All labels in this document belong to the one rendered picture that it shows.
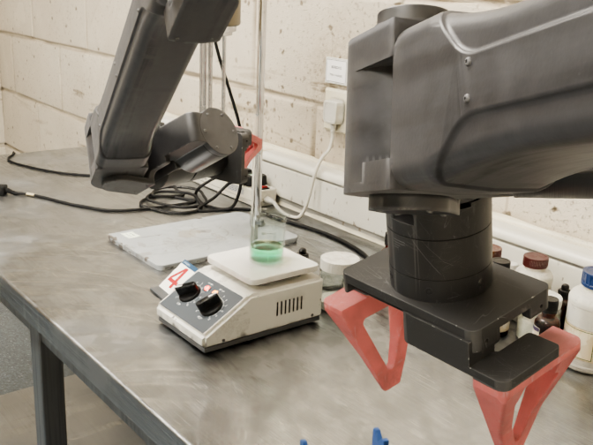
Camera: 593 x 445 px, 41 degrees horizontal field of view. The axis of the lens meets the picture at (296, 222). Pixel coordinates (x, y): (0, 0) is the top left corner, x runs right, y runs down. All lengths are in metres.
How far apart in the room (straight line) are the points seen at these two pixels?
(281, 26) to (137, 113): 1.00
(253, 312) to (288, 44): 0.80
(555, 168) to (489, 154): 0.03
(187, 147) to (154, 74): 0.19
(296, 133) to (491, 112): 1.47
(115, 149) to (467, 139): 0.60
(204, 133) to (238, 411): 0.32
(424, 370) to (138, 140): 0.47
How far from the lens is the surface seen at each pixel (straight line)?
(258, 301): 1.06
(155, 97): 0.74
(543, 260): 1.19
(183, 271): 1.24
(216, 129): 0.89
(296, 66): 1.70
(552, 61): 0.23
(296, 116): 1.71
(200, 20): 0.57
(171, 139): 0.89
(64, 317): 1.18
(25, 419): 2.26
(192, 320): 1.07
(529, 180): 0.29
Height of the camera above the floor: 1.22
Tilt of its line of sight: 17 degrees down
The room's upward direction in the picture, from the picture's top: 2 degrees clockwise
